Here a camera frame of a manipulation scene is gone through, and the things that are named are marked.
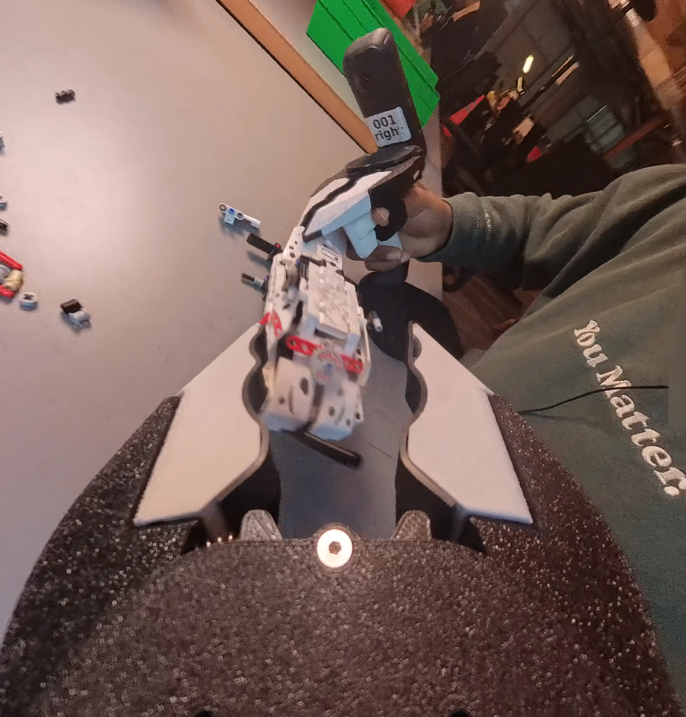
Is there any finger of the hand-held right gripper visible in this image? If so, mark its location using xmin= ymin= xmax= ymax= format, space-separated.
xmin=285 ymin=191 xmax=374 ymax=258
xmin=302 ymin=153 xmax=422 ymax=221

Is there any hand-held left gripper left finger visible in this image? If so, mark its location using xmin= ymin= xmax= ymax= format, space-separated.
xmin=134 ymin=325 xmax=279 ymax=527

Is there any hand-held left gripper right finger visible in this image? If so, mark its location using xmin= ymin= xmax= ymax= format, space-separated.
xmin=402 ymin=325 xmax=535 ymax=525

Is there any white lego vehicle model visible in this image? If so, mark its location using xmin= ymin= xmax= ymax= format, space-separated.
xmin=240 ymin=230 xmax=380 ymax=467

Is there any person's right forearm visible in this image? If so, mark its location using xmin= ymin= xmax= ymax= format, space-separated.
xmin=439 ymin=168 xmax=618 ymax=294

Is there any small white lego connector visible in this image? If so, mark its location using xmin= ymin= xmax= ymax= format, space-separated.
xmin=218 ymin=202 xmax=263 ymax=228

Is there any cluster of small lego pieces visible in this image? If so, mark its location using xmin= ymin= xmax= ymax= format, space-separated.
xmin=0 ymin=245 xmax=39 ymax=309

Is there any person's right hand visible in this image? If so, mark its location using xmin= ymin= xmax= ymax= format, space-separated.
xmin=366 ymin=183 xmax=454 ymax=273

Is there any green plastic bin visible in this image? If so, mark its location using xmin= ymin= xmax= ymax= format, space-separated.
xmin=308 ymin=0 xmax=441 ymax=126

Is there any person's green sweatshirt torso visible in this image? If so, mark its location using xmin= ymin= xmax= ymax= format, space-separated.
xmin=467 ymin=163 xmax=686 ymax=717

